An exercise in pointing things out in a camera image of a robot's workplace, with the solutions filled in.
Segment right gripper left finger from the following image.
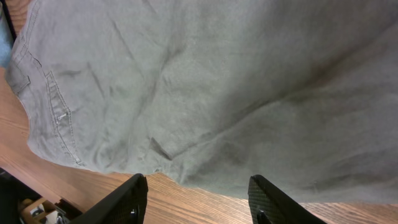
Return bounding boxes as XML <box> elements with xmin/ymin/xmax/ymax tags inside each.
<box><xmin>71</xmin><ymin>174</ymin><xmax>148</xmax><ymax>224</ymax></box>

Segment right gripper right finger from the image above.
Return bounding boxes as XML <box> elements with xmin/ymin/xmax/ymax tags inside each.
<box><xmin>248</xmin><ymin>175</ymin><xmax>326</xmax><ymax>224</ymax></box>

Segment grey shorts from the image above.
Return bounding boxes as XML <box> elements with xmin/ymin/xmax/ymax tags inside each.
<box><xmin>6</xmin><ymin>0</ymin><xmax>397</xmax><ymax>203</ymax></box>

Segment folded blue denim jeans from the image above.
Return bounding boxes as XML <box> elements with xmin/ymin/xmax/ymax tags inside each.
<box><xmin>0</xmin><ymin>1</ymin><xmax>14</xmax><ymax>68</ymax></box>

